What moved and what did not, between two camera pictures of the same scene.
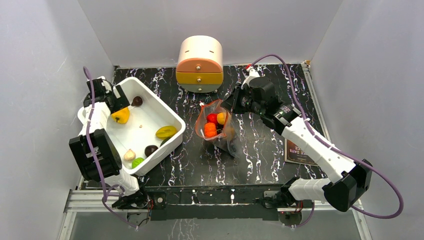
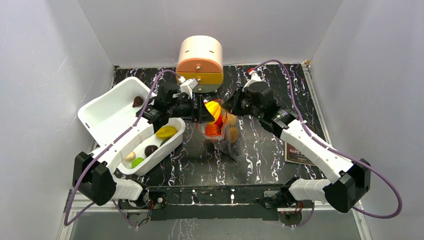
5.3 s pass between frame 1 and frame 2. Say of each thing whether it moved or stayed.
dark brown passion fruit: stayed
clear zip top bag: stayed
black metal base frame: stayed
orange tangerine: stayed
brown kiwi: moved
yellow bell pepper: moved
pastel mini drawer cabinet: stayed
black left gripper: moved
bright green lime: stayed
